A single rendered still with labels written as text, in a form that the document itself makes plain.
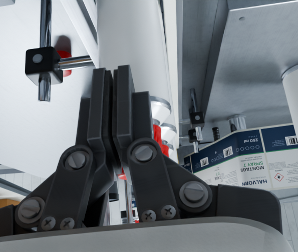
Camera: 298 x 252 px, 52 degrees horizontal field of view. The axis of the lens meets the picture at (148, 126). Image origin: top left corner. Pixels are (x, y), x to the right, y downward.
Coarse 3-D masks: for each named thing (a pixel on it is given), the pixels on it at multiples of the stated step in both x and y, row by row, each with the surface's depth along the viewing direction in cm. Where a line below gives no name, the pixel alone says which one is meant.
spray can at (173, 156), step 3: (174, 138) 47; (174, 141) 47; (174, 144) 47; (174, 147) 47; (174, 150) 46; (171, 153) 46; (174, 153) 46; (171, 156) 45; (174, 156) 46; (174, 159) 46; (177, 159) 47; (177, 162) 46
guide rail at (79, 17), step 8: (64, 0) 21; (72, 0) 21; (80, 0) 22; (72, 8) 22; (80, 8) 22; (72, 16) 23; (80, 16) 23; (88, 16) 24; (80, 24) 24; (88, 24) 24; (80, 32) 25; (88, 32) 25; (96, 32) 27; (88, 40) 26; (96, 40) 26; (88, 48) 27; (96, 48) 27; (96, 56) 29; (96, 64) 30
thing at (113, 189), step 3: (114, 183) 451; (111, 186) 443; (114, 186) 449; (111, 189) 441; (114, 189) 446; (117, 189) 456; (111, 192) 439; (114, 192) 444; (117, 192) 453; (111, 195) 437; (114, 195) 441; (117, 195) 448; (111, 198) 435; (114, 198) 440; (117, 198) 446; (111, 201) 477
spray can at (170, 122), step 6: (162, 24) 30; (162, 30) 30; (162, 36) 29; (168, 72) 29; (168, 78) 28; (168, 84) 28; (168, 120) 26; (174, 120) 27; (162, 126) 25; (168, 126) 26; (174, 126) 27; (162, 132) 26; (168, 132) 26; (174, 132) 27; (162, 138) 26; (168, 138) 27; (162, 144) 26; (168, 150) 27; (168, 156) 26
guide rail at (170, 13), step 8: (168, 0) 29; (168, 8) 30; (168, 16) 31; (168, 24) 32; (168, 32) 34; (176, 32) 34; (168, 40) 35; (176, 40) 36; (168, 48) 37; (176, 48) 37; (168, 56) 39; (176, 56) 39; (168, 64) 41; (176, 64) 41; (176, 72) 43; (176, 80) 45; (176, 88) 48; (176, 96) 51; (176, 104) 54; (176, 112) 58; (176, 120) 63; (176, 128) 68; (176, 136) 74; (176, 144) 81
